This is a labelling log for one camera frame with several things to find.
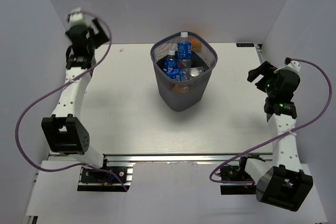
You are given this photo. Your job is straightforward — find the Pocari Sweat blue bottle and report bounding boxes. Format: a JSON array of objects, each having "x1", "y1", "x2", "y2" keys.
[{"x1": 177, "y1": 31, "x2": 192, "y2": 68}]

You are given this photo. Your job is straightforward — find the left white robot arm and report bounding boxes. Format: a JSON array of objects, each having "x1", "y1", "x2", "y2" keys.
[{"x1": 41, "y1": 13, "x2": 111, "y2": 182}]

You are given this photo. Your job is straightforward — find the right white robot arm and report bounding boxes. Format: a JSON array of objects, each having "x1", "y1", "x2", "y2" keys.
[{"x1": 237, "y1": 61, "x2": 313, "y2": 212}]

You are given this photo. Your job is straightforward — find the orange object behind bin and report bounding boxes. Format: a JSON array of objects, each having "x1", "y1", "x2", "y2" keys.
[{"x1": 190, "y1": 37, "x2": 203, "y2": 52}]

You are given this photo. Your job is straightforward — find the bottle inside bin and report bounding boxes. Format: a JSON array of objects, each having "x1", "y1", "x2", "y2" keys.
[{"x1": 165, "y1": 67, "x2": 204, "y2": 81}]

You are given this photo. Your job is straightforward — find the grey mesh waste bin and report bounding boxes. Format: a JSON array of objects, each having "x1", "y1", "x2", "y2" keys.
[{"x1": 150, "y1": 31, "x2": 218, "y2": 112}]

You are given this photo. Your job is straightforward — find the clear bottle blue label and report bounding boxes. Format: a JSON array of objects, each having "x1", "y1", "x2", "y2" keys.
[{"x1": 163, "y1": 50, "x2": 177, "y2": 73}]

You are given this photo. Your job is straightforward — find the clear bottle red label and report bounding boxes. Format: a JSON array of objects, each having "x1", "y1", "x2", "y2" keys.
[{"x1": 177, "y1": 59, "x2": 189, "y2": 69}]

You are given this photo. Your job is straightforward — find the orange juice bottle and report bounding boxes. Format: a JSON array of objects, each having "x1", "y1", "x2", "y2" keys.
[{"x1": 172, "y1": 84, "x2": 190, "y2": 94}]

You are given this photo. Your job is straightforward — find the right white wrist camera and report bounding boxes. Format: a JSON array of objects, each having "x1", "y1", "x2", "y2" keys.
[{"x1": 283, "y1": 57, "x2": 301, "y2": 73}]

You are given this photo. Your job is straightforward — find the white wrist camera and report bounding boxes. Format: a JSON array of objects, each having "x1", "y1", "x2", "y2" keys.
[
  {"x1": 66, "y1": 8, "x2": 87, "y2": 27},
  {"x1": 283, "y1": 57, "x2": 301, "y2": 73}
]

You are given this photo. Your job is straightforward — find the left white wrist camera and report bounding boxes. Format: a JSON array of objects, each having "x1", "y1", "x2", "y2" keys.
[{"x1": 66, "y1": 8, "x2": 87, "y2": 27}]

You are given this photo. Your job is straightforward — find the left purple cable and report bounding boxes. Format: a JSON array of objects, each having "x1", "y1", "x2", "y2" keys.
[{"x1": 15, "y1": 10, "x2": 129, "y2": 192}]

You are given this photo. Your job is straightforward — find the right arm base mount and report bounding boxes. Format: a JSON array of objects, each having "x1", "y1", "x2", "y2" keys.
[{"x1": 215, "y1": 154, "x2": 271, "y2": 195}]

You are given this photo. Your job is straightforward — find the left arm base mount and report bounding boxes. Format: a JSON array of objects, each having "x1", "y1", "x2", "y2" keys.
[{"x1": 77, "y1": 165, "x2": 133, "y2": 192}]

